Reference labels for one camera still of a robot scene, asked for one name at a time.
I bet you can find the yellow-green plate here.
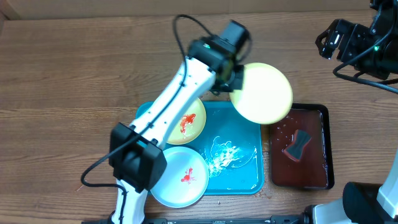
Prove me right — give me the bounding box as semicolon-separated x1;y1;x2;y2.
229;63;293;124
167;98;206;145

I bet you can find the teal plastic tray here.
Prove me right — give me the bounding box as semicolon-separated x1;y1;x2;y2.
135;101;265;196

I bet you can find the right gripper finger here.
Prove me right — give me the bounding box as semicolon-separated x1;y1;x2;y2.
317;29;344;59
315;19;353;44

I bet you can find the red and black sponge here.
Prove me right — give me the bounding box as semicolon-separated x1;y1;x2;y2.
282;129;312;162

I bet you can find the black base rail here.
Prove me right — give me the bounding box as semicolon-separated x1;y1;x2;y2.
81;214;312;224

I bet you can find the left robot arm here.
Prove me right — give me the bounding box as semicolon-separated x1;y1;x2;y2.
108;35;248;223

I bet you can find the light blue plate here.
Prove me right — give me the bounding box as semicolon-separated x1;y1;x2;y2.
150;146;209;208

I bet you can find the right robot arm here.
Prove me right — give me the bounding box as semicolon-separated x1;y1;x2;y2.
296;0;397;223

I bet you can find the black tray with dark water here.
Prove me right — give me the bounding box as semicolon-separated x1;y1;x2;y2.
269;103;335;190

